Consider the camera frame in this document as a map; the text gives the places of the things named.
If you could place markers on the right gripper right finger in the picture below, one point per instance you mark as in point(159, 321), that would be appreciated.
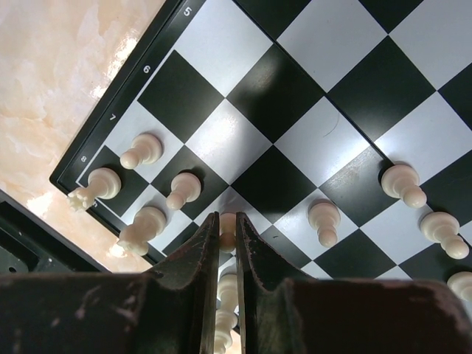
point(265, 279)

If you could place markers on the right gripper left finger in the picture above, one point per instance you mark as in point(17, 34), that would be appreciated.
point(178, 312)

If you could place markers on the white knight piece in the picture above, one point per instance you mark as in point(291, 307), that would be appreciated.
point(148, 222)

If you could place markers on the white rook piece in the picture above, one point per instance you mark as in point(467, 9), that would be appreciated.
point(103, 183)

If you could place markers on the black and white chessboard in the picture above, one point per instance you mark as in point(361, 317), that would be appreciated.
point(277, 105)

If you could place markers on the white pawn piece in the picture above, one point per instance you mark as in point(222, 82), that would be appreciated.
point(185, 188)
point(443, 228)
point(227, 238)
point(324, 217)
point(145, 149)
point(402, 182)
point(461, 284)

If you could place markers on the white bishop piece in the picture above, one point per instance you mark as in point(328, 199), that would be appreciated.
point(227, 292)

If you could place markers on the white king piece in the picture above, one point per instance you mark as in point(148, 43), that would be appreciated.
point(225, 321)

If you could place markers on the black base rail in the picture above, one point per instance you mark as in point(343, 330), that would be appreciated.
point(28, 244)

